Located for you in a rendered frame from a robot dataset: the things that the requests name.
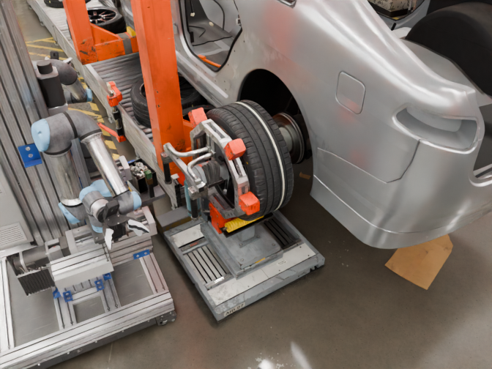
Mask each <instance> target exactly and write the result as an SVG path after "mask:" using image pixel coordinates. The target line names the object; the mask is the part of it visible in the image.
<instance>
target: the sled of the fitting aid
mask: <svg viewBox="0 0 492 369"><path fill-rule="evenodd" d="M211 225H212V220H208V221H206V222H205V223H202V224H200V227H201V233H202V234H203V235H204V237H205V238H206V240H207V241H208V242H209V244H210V245H211V246H212V248H213V249H214V250H215V252H216V253H217V254H218V255H219V257H220V258H221V260H222V261H223V263H224V264H225V265H226V266H227V268H228V269H229V271H230V272H231V274H232V275H233V276H234V277H235V278H236V280H238V279H240V278H242V277H244V276H246V275H249V274H250V273H252V272H254V271H256V270H258V269H260V268H262V267H265V266H266V265H268V264H271V263H272V262H274V261H276V260H278V259H280V258H282V257H283V249H282V248H281V246H280V250H279V251H277V252H276V253H273V254H272V255H270V256H267V257H265V258H263V259H261V260H259V261H257V262H255V263H253V264H251V265H249V266H246V267H245V268H243V269H240V268H239V267H238V265H237V264H236V263H235V261H234V260H233V259H232V257H231V256H230V255H229V254H228V252H227V251H226V249H225V248H224V247H223V246H222V245H221V243H220V242H219V241H218V239H217V238H216V236H215V235H214V234H213V233H212V231H211V229H210V226H211Z"/></svg>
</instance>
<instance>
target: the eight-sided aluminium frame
mask: <svg viewBox="0 0 492 369"><path fill-rule="evenodd" d="M204 133H206V134H208V135H209V137H210V138H211V139H212V140H213V141H214V142H215V143H216V144H217V145H218V146H219V147H220V149H221V151H222V153H223V156H224V158H225V161H226V163H227V166H228V169H229V171H230V173H231V176H232V178H233V181H234V202H235V208H234V209H232V208H231V207H230V206H229V205H228V204H227V203H226V201H225V200H224V199H223V198H222V196H221V195H220V194H219V193H218V192H217V190H216V189H215V186H214V187H210V188H208V195H206V197H207V198H208V200H210V201H211V203H212V204H213V205H214V207H215V208H216V209H217V211H218V212H219V213H220V214H221V215H222V217H223V218H224V219H228V218H232V217H238V216H240V215H243V214H245V213H244V211H243V210H242V209H241V208H240V207H239V196H240V195H243V194H245V193H248V185H249V183H248V179H247V175H246V174H245V171H244V168H243V167H242V164H241V161H240V159H239V157H238V158H236V159H234V163H235V166H236V169H237V170H238V173H239V175H238V174H237V172H236V169H235V167H234V164H233V162H232V160H230V161H229V160H228V158H227V156H226V154H225V152H224V150H223V149H224V147H225V146H226V144H227V143H228V142H229V141H232V139H231V138H230V136H228V135H227V134H226V133H224V132H223V131H222V130H221V129H220V128H219V127H218V126H217V125H216V124H215V123H214V121H212V120H211V119H208V120H206V121H202V122H200V123H198V125H197V126H196V127H195V128H194V129H193V130H192V131H190V140H191V148H192V151H193V150H196V149H197V144H196V139H197V142H198V149H201V148H203V147H204V145H203V134H204ZM203 155H204V153H201V154H198V155H193V158H192V160H194V159H196V158H198V157H201V156H203ZM214 197H216V199H217V200H218V201H219V203H220V204H221V205H222V206H223V207H221V205H220V204H219V203H218V202H217V200H216V199H215V198H214ZM224 209H225V210H224Z"/></svg>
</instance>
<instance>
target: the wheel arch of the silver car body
mask: <svg viewBox="0 0 492 369"><path fill-rule="evenodd" d="M292 96H293V94H292V93H291V91H290V89H289V88H288V87H287V85H286V84H285V83H284V82H283V81H282V79H281V78H280V77H278V76H277V75H276V74H275V73H273V72H272V71H271V70H268V69H266V68H263V67H254V68H253V69H250V70H248V71H247V72H246V73H245V75H244V76H243V77H242V79H241V81H240V83H239V87H238V89H237V93H236V102H238V101H240V100H251V101H253V102H255V103H258V104H259V105H260V106H261V107H263V108H264V109H265V110H266V111H267V112H268V113H269V115H270V116H271V117H273V116H274V115H276V114H277V113H279V112H280V111H284V110H285V108H286V106H287V105H288V102H289V100H290V99H291V97H292ZM298 106H299V105H298V103H297V101H296V99H295V97H294V96H293V99H292V100H291V102H290V104H289V106H288V107H287V109H286V111H287V112H289V113H290V114H292V115H293V116H294V115H297V114H298ZM299 109H300V108H299ZM300 110H301V109H300ZM313 178H314V162H313ZM312 189H313V183H312V187H311V191H312ZM311 191H310V194H311Z"/></svg>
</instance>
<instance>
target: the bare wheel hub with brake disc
mask: <svg viewBox="0 0 492 369"><path fill-rule="evenodd" d="M272 118H273V119H274V121H275V123H276V125H277V126H278V127H279V130H280V131H281V133H282V135H283V137H284V140H285V141H286V146H287V147H288V151H289V154H290V157H291V162H292V165H293V164H296V163H298V162H300V161H301V160H302V158H303V155H304V150H305V146H304V141H303V137H302V133H301V131H300V129H299V127H298V125H297V123H296V122H295V121H294V120H293V119H292V118H291V117H290V116H289V115H288V114H286V113H279V114H276V115H274V116H273V117H272Z"/></svg>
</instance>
